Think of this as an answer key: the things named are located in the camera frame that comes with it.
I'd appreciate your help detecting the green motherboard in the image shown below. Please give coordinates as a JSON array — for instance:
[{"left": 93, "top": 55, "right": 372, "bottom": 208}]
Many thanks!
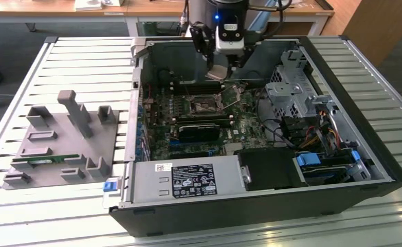
[{"left": 138, "top": 78, "right": 271, "bottom": 162}]

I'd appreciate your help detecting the wooden cabinet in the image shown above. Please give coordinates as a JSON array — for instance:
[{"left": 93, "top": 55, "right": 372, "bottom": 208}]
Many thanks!
[{"left": 320, "top": 0, "right": 402, "bottom": 68}]

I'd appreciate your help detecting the black drive bay cover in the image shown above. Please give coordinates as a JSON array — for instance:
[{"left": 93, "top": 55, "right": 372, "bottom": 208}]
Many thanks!
[{"left": 236, "top": 148, "right": 308, "bottom": 191}]

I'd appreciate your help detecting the black PC case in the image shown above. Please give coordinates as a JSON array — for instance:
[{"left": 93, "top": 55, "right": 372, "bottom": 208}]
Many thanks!
[{"left": 108, "top": 35, "right": 402, "bottom": 238}]

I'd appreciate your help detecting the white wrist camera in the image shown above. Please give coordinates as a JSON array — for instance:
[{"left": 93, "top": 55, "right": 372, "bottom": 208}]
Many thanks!
[{"left": 216, "top": 22, "right": 248, "bottom": 55}]

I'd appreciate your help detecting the metal socket cover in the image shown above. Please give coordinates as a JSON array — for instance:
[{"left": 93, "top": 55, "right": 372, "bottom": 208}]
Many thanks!
[{"left": 222, "top": 84, "right": 248, "bottom": 107}]

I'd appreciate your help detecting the hard disk in blue carrier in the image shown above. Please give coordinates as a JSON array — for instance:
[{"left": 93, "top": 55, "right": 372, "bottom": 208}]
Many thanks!
[{"left": 294, "top": 150, "right": 373, "bottom": 186}]

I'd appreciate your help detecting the black graphics card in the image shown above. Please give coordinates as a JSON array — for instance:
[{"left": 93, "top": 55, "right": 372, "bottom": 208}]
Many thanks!
[{"left": 178, "top": 124, "right": 222, "bottom": 143}]

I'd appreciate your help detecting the locking lever wire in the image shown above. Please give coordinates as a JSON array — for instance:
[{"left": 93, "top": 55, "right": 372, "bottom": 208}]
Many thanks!
[{"left": 183, "top": 82, "right": 194, "bottom": 101}]

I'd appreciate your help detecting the green RAM stick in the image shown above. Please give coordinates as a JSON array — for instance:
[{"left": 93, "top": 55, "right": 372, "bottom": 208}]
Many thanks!
[{"left": 11, "top": 153, "right": 81, "bottom": 163}]

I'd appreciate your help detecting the coloured wire bundle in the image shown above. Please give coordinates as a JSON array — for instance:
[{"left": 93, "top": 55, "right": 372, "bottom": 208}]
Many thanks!
[{"left": 299, "top": 109, "right": 348, "bottom": 156}]

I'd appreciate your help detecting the grey parts rack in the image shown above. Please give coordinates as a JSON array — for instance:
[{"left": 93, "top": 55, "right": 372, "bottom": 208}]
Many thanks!
[{"left": 2, "top": 90, "right": 122, "bottom": 191}]

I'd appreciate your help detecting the blue case latch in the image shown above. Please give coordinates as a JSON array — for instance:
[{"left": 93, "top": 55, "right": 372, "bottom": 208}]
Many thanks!
[{"left": 103, "top": 181, "right": 120, "bottom": 193}]

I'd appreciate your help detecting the silver power supply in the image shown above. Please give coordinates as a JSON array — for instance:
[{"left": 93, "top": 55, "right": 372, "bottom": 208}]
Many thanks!
[{"left": 120, "top": 158, "right": 248, "bottom": 206}]

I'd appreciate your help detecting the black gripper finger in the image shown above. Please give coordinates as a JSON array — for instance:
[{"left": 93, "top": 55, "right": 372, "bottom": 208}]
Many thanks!
[
  {"left": 191, "top": 22, "right": 216, "bottom": 70},
  {"left": 227, "top": 47, "right": 255, "bottom": 72}
]

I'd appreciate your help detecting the white box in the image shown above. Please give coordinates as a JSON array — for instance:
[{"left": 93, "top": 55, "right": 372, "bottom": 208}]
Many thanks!
[{"left": 75, "top": 0, "right": 104, "bottom": 12}]

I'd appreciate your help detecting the wooden desk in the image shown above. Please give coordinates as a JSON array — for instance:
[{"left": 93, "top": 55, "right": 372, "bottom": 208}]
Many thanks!
[
  {"left": 127, "top": 0, "right": 336, "bottom": 37},
  {"left": 0, "top": 0, "right": 139, "bottom": 33}
]

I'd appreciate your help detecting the silver chipset heatsink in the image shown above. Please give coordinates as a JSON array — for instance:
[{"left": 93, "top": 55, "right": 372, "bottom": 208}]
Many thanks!
[{"left": 226, "top": 143, "right": 244, "bottom": 155}]

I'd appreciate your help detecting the silver CPU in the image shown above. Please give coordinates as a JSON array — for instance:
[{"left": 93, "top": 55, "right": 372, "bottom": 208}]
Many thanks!
[{"left": 206, "top": 64, "right": 230, "bottom": 81}]

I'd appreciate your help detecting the CPU socket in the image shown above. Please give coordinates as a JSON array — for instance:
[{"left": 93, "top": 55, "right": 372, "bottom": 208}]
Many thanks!
[{"left": 184, "top": 94, "right": 228, "bottom": 116}]

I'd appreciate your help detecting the metal disk bay cage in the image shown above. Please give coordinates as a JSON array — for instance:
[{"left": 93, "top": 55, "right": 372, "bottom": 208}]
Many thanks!
[{"left": 264, "top": 50, "right": 340, "bottom": 121}]

